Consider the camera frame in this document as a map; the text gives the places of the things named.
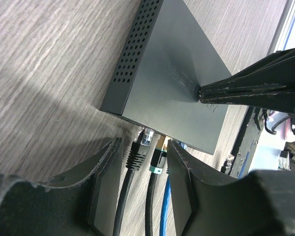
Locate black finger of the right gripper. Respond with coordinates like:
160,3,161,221
199,48,295,98

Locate black braided ethernet cable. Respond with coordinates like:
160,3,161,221
145,136,168,236

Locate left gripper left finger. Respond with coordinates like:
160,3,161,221
0,138,123,236

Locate blue ethernet cable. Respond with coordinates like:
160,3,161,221
159,141,190,236

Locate black network switch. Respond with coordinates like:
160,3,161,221
100,0,231,154

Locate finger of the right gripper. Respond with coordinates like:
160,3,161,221
200,91,295,117

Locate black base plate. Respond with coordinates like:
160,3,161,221
221,108,295,177

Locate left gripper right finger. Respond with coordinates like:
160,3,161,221
167,141,295,236

